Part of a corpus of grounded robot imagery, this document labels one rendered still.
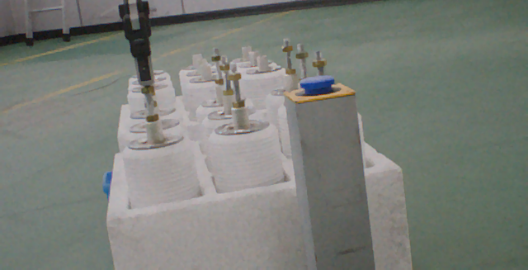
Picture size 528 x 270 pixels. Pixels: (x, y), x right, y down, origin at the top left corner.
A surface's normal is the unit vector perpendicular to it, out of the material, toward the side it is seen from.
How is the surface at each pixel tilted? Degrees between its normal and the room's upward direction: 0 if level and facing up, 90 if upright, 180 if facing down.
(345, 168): 90
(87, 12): 90
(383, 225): 90
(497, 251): 0
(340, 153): 90
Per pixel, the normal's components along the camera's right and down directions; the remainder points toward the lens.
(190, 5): -0.32, 0.23
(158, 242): 0.16, 0.18
